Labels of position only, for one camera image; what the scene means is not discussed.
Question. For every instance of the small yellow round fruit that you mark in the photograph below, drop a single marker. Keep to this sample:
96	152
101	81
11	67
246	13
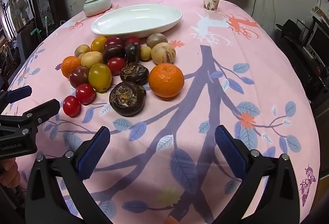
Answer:
80	56
145	53

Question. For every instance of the black hat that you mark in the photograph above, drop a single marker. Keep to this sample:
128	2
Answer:
290	28

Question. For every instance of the olive tan round fruit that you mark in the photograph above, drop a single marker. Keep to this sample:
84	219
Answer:
82	49

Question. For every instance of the brown passion fruit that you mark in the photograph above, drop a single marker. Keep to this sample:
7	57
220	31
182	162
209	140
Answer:
156	39

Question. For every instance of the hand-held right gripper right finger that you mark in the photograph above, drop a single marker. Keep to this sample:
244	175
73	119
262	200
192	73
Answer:
230	153

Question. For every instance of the dark red tomato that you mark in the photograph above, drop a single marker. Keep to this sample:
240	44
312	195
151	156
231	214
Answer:
113	41

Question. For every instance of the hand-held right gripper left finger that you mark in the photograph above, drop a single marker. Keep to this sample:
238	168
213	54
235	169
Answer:
93	153

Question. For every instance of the dark brown water chestnut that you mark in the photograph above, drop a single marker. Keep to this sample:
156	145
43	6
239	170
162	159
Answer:
127	99
113	52
131	52
134	74

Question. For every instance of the red cherry tomato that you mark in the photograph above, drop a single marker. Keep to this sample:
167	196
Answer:
116	65
132	40
72	106
85	94

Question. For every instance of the person's left hand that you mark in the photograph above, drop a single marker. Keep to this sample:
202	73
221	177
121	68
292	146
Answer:
9	172

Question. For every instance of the dark purple tomato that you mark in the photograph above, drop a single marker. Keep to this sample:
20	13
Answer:
77	77

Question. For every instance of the round striped pepino melon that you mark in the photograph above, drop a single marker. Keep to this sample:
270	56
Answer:
163	54

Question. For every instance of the black computer monitor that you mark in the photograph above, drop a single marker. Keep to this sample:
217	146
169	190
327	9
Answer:
320	41

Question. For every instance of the pale green lidded ceramic jar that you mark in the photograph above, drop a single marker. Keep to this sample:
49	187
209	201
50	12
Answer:
96	7

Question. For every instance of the orange yellow tomato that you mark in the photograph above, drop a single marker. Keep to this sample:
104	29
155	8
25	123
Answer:
98	43

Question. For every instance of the cardboard box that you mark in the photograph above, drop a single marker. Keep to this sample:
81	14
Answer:
318	13

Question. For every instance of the black media stand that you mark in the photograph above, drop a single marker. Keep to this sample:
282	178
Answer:
303	64

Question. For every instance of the orange mandarin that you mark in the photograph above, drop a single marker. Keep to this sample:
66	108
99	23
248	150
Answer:
166	81
69	67

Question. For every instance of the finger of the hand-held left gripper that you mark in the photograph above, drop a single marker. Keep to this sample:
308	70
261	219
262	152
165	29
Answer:
18	94
43	109

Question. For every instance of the yellow green tomato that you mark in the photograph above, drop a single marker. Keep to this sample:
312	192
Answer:
100	77

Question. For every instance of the pink printed tablecloth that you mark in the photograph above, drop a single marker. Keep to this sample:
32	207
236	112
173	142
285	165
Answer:
257	72

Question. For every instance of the oval yellow pepino melon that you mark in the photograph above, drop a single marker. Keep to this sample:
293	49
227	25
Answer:
92	59

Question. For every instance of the white oval plate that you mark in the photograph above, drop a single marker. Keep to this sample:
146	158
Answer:
136	19

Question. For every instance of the printed paper cup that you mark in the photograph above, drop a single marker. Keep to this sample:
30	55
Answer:
212	1

